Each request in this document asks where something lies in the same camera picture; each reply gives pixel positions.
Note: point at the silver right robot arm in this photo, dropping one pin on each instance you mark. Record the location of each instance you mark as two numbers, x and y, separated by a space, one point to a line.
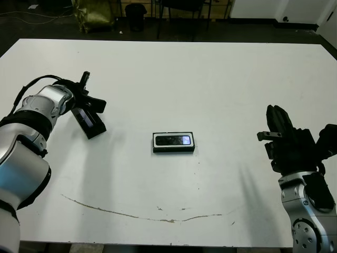
310 224

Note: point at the black trash bin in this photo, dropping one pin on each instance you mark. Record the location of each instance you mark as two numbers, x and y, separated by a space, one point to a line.
135 17

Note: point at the white paper sheet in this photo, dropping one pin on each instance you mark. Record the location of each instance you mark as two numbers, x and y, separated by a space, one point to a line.
33 6

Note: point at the black box white insert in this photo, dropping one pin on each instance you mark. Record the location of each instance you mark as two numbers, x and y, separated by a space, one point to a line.
173 150

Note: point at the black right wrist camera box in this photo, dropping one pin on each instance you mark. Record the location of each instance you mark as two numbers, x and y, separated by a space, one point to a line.
327 139

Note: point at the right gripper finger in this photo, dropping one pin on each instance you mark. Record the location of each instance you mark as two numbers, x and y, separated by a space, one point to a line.
273 120
285 121

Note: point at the black printed box lid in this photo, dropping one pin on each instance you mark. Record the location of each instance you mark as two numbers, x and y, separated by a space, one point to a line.
92 129

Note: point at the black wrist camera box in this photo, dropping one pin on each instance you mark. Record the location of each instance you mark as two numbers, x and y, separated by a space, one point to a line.
327 139
97 104

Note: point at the black mesh office chair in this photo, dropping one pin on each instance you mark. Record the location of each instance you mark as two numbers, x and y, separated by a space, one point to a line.
184 6

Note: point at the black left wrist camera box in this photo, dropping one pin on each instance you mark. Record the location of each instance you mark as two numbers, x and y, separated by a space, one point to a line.
97 104

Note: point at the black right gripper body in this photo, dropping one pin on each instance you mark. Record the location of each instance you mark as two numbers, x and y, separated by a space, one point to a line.
292 153

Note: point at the yellow green plastic bag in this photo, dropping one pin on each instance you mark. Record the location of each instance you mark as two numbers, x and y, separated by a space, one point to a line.
92 14

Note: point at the white door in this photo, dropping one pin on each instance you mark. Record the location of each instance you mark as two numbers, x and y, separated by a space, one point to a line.
327 29

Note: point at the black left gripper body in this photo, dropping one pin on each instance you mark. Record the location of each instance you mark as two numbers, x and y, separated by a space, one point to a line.
80 97

